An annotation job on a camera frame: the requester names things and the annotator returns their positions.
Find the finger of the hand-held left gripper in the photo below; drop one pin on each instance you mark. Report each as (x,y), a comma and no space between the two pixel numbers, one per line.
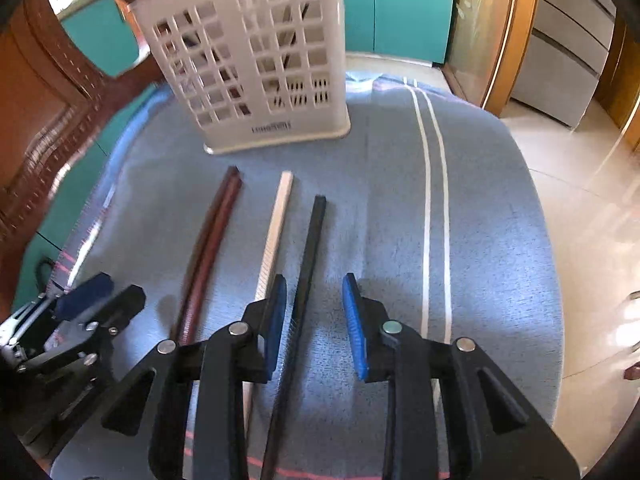
(85,295)
(117,307)

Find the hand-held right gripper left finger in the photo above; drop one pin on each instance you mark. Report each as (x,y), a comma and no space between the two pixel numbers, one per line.
(276,330)

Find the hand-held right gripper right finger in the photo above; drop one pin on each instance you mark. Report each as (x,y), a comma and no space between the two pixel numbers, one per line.
(356,330)

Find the red-brown chopstick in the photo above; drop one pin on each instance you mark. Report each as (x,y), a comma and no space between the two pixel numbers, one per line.
(207,245)
(217,250)

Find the white plastic utensil basket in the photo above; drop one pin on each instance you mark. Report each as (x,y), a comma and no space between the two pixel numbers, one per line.
(280,125)

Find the blue striped cloth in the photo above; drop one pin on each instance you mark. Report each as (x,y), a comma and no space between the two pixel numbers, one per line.
(380,210)

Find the carved wooden chair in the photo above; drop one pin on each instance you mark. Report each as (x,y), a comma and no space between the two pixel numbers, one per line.
(45,110)

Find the teal lower cabinet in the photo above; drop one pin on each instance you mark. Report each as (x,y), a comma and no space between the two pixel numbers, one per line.
(400,10)
(100,40)

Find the glass sliding door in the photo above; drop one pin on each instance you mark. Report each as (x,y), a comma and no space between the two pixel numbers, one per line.
(492,25)

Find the grey refrigerator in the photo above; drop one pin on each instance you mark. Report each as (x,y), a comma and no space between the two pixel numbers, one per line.
(565,40)

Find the wooden door frame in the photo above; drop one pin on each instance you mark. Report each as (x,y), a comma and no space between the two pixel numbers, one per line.
(622,85)

